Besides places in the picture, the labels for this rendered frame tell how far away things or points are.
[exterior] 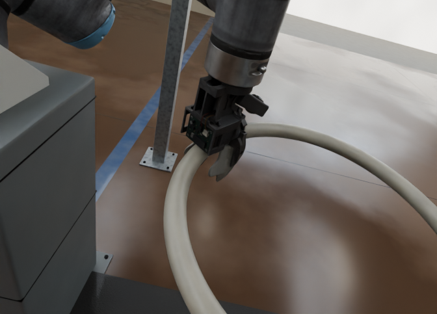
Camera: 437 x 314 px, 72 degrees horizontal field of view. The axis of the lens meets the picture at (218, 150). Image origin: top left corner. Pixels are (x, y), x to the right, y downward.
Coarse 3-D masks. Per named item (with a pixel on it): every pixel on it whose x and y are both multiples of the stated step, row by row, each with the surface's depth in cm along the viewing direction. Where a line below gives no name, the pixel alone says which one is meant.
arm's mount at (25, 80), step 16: (0, 48) 54; (0, 64) 55; (16, 64) 59; (0, 80) 56; (16, 80) 60; (32, 80) 65; (48, 80) 70; (0, 96) 57; (16, 96) 61; (0, 112) 58
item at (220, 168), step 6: (222, 150) 51; (228, 150) 53; (222, 156) 52; (228, 156) 53; (216, 162) 52; (222, 162) 53; (228, 162) 54; (210, 168) 51; (216, 168) 53; (222, 168) 54; (228, 168) 54; (210, 174) 52; (216, 174) 54; (222, 174) 56; (216, 180) 58
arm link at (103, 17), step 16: (48, 0) 65; (64, 0) 67; (80, 0) 68; (96, 0) 70; (32, 16) 66; (48, 16) 67; (64, 16) 68; (80, 16) 70; (96, 16) 73; (112, 16) 76; (48, 32) 72; (64, 32) 71; (80, 32) 72; (96, 32) 74; (80, 48) 78
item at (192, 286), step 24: (336, 144) 61; (192, 168) 45; (384, 168) 58; (168, 192) 41; (408, 192) 55; (168, 216) 38; (432, 216) 52; (168, 240) 36; (192, 264) 33; (192, 288) 31; (192, 312) 31; (216, 312) 30
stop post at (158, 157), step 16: (176, 0) 138; (176, 16) 141; (176, 32) 145; (176, 48) 150; (176, 64) 154; (176, 80) 159; (160, 96) 165; (160, 112) 171; (160, 128) 176; (160, 144) 183; (144, 160) 189; (160, 160) 189
